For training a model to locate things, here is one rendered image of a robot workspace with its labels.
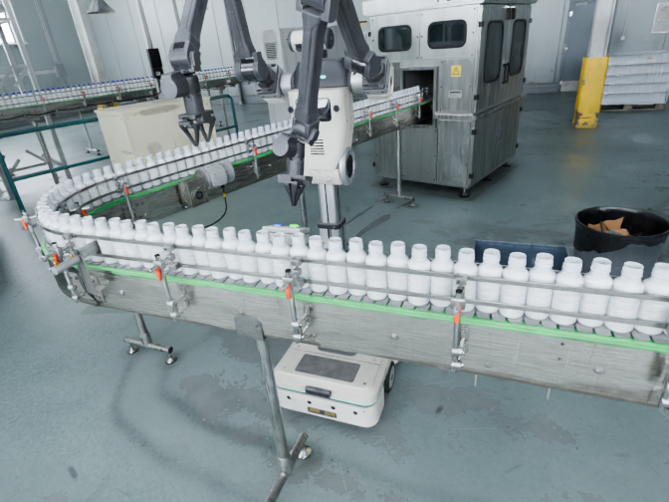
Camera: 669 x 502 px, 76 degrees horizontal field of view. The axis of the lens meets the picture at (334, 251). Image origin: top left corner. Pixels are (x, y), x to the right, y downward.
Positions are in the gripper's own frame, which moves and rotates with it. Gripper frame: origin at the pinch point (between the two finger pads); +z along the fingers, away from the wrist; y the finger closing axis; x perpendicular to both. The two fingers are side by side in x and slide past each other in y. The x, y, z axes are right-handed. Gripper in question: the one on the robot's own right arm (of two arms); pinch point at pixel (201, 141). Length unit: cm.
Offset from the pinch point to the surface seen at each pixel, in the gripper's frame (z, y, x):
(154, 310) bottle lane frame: 55, 21, -19
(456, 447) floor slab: 139, -22, 85
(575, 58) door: 61, -1180, 243
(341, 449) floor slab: 140, -7, 36
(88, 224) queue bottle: 25, 17, -43
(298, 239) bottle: 23.6, 16.5, 39.2
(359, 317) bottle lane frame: 44, 21, 58
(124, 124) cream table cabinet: 36, -229, -272
